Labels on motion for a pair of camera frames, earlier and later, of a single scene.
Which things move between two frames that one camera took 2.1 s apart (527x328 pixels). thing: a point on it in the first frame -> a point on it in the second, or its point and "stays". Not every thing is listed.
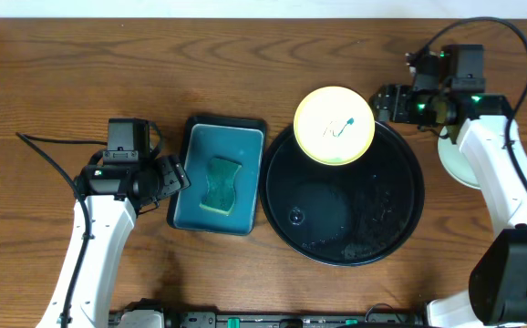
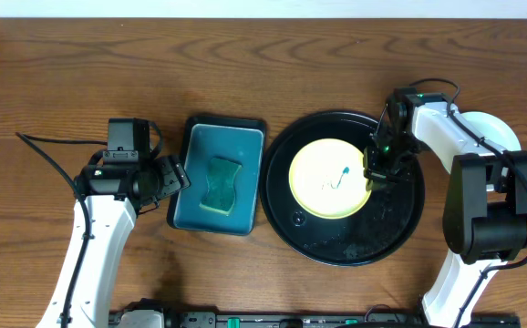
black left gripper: x=172 y=173 stays
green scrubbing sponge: x=220 y=189 stays
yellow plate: x=334 y=126 -> x=327 y=179
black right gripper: x=398 y=114 -> x=372 y=169
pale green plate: x=456 y=163 -> x=492 y=129
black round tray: x=356 y=214 stays
